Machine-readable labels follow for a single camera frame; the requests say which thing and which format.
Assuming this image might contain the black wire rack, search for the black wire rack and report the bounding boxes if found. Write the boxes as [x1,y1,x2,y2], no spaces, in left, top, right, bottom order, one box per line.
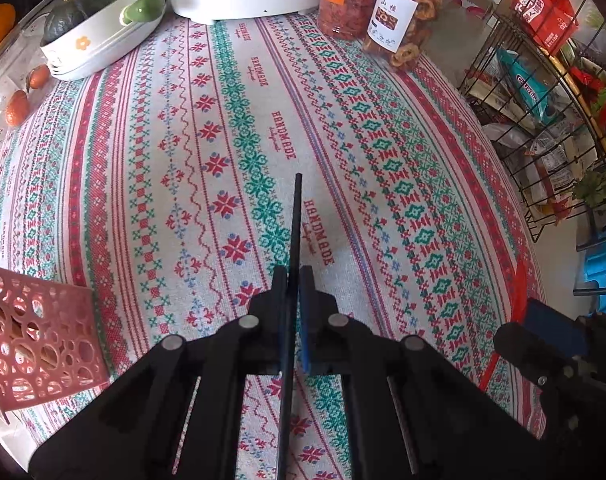
[458,7,606,243]

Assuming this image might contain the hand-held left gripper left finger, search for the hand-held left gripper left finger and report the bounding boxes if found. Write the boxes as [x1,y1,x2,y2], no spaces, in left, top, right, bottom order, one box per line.
[28,265,290,480]

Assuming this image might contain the orange utensil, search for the orange utensil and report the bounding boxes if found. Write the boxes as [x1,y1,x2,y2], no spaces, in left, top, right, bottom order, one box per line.
[480,259,530,393]

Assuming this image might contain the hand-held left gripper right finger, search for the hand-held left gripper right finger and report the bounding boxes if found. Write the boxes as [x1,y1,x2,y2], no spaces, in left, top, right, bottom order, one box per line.
[298,265,551,480]

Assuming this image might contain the beige snack packet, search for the beige snack packet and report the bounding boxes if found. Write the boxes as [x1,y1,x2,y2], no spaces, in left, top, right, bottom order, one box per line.
[470,80,524,122]

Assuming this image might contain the blue snack packet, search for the blue snack packet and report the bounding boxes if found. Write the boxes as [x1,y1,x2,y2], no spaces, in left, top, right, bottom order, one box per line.
[498,49,558,121]

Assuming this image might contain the green round fruit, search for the green round fruit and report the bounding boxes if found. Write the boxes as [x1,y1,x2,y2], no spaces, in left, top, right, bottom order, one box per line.
[122,0,164,26]

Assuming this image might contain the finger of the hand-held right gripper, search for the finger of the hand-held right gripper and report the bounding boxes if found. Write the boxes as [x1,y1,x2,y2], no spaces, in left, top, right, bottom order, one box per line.
[525,299,588,356]
[493,322,578,386]

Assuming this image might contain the black chopstick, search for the black chopstick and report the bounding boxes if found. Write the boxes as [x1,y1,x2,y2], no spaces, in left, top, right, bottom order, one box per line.
[275,174,304,480]

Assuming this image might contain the red snack packet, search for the red snack packet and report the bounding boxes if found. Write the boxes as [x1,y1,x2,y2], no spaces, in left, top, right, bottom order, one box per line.
[510,0,578,56]

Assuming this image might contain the small tangerine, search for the small tangerine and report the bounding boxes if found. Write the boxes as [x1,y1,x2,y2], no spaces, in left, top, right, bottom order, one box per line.
[27,64,51,90]
[6,90,29,127]

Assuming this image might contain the white oval dish flower print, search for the white oval dish flower print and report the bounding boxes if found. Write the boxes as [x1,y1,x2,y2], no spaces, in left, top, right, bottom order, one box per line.
[40,0,151,67]

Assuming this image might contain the blue plastic stool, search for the blue plastic stool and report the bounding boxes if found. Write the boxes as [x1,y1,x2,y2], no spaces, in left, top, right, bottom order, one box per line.
[580,247,606,311]

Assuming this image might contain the white packet with black print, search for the white packet with black print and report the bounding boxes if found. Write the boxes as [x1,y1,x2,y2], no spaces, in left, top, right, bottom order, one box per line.
[525,135,580,196]

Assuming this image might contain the green leafy herbs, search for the green leafy herbs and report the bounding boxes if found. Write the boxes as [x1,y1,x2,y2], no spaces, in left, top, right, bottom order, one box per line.
[573,167,606,208]

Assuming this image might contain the red green patterned tablecloth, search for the red green patterned tablecloth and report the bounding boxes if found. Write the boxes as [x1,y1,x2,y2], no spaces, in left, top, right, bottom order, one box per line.
[0,10,548,480]

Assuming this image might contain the plain white oval dish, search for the plain white oval dish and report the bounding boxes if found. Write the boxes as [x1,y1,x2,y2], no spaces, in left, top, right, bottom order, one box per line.
[50,0,166,82]

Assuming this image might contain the pink perforated utensil holder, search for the pink perforated utensil holder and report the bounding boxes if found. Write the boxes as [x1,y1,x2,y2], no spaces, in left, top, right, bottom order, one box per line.
[0,262,110,413]

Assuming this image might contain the jar of dried fruit slices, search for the jar of dried fruit slices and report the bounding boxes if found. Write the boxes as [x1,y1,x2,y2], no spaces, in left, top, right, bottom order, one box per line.
[362,0,462,73]

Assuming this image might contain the white plastic bag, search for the white plastic bag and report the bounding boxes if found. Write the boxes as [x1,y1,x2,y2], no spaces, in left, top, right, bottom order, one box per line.
[483,122,530,147]

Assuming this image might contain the clear plastic container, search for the clear plastic container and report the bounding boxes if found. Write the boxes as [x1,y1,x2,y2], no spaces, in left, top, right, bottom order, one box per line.
[0,30,51,123]

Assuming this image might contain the dark green pumpkin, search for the dark green pumpkin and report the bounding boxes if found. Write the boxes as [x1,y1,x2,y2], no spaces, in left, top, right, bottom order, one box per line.
[42,0,119,45]

